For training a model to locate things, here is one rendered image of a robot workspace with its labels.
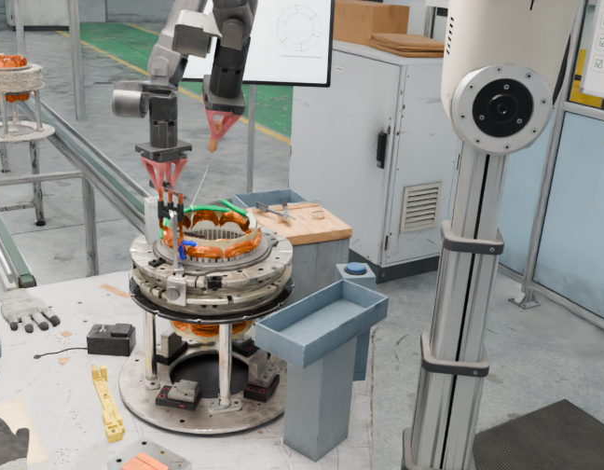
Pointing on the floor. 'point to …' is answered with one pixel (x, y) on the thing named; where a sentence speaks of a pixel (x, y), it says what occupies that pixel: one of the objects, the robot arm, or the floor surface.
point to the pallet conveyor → (19, 275)
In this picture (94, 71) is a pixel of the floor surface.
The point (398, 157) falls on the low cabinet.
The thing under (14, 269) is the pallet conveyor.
